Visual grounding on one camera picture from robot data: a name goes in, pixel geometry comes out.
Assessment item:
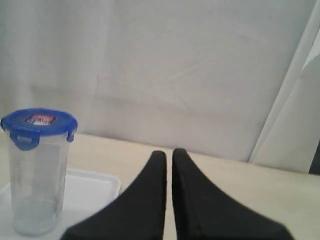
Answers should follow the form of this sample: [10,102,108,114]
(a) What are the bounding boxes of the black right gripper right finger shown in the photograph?
[171,148,294,240]

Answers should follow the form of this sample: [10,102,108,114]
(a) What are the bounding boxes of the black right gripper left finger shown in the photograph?
[61,150,167,240]

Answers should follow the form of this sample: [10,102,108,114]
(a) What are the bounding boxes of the clear plastic tall container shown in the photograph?
[6,132,70,237]

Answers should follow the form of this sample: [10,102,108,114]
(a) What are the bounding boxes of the white plastic tray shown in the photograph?
[0,168,122,240]

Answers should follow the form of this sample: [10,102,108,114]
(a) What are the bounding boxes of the white backdrop curtain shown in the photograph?
[0,0,320,173]

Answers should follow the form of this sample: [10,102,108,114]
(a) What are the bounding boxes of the blue plastic lid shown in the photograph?
[0,108,78,151]

